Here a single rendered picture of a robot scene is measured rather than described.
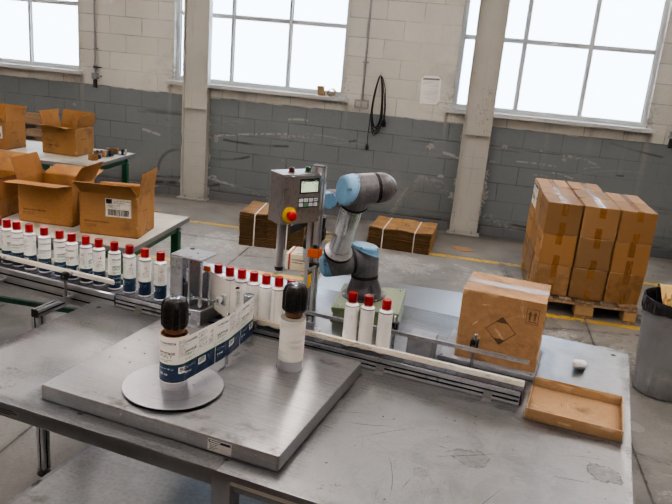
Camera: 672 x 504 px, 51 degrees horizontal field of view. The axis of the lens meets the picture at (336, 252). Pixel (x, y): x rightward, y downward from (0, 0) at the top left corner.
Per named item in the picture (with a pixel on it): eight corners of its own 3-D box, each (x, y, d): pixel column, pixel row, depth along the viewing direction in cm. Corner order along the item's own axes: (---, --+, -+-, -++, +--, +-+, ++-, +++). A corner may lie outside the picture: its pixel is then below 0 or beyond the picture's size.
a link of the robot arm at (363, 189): (353, 280, 300) (386, 187, 260) (320, 284, 295) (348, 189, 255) (344, 259, 307) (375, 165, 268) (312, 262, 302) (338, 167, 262)
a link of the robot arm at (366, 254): (383, 276, 300) (384, 246, 296) (353, 279, 295) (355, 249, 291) (371, 267, 311) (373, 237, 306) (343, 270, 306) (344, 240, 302)
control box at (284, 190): (267, 219, 267) (270, 169, 261) (305, 216, 276) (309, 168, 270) (280, 226, 259) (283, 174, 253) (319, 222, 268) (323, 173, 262)
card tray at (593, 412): (523, 418, 230) (525, 407, 229) (532, 385, 253) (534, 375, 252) (621, 442, 220) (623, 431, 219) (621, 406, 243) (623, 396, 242)
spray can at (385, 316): (372, 353, 256) (378, 300, 250) (377, 348, 261) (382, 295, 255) (386, 356, 254) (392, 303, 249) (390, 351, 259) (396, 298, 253)
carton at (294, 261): (285, 269, 317) (286, 253, 315) (292, 261, 329) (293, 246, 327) (319, 274, 315) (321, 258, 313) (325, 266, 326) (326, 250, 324)
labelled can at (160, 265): (150, 300, 287) (151, 252, 281) (158, 296, 292) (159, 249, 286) (161, 302, 285) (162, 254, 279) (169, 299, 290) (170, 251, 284)
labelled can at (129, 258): (120, 292, 292) (120, 245, 286) (128, 289, 297) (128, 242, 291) (130, 295, 290) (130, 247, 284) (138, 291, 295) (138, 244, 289)
